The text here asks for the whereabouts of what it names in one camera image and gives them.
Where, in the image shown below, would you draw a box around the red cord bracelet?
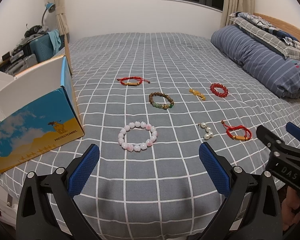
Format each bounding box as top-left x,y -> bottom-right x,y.
116,76 -> 151,87
221,120 -> 253,142

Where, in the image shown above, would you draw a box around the red bead bracelet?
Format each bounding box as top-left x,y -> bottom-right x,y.
210,82 -> 229,98

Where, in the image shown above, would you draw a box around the amber yellow bead bracelet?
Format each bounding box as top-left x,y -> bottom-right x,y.
188,88 -> 207,101

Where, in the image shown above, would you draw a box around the brown wooden bead bracelet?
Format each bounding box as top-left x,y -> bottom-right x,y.
148,91 -> 176,110

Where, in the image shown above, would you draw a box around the pink white bead bracelet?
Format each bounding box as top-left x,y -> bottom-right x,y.
117,121 -> 158,152

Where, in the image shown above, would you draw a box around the right hand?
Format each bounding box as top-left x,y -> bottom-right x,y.
281,187 -> 300,231

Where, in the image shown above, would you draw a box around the blue striped pillow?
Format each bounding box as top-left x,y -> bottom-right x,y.
211,25 -> 300,99

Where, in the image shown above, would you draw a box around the grey plaid pillow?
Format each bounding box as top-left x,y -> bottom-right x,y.
230,17 -> 300,60

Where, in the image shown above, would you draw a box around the blue yellow cardboard box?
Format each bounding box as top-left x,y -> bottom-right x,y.
0,54 -> 85,174

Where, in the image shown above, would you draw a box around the patterned folded blanket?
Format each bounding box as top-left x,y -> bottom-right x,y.
229,12 -> 300,50

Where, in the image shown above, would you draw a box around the grey checked bed sheet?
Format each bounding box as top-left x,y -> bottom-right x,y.
0,33 -> 300,239

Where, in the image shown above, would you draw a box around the grey suitcase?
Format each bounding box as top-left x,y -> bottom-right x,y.
5,54 -> 38,76

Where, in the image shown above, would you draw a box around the teal suitcase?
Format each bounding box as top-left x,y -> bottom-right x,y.
23,33 -> 64,63

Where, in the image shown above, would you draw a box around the stacked black items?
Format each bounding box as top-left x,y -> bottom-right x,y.
0,38 -> 27,72

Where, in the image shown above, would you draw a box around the light blue cloth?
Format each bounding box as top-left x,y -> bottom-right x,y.
47,29 -> 62,55

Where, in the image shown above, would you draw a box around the black headphones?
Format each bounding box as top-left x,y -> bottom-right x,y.
24,25 -> 42,38

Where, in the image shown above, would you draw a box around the blue desk lamp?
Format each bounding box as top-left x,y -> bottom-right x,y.
41,2 -> 56,26

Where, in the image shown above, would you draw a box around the beige left curtain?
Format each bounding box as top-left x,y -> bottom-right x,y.
54,0 -> 69,35

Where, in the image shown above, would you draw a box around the white pearl bracelet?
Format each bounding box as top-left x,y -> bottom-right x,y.
199,122 -> 214,140

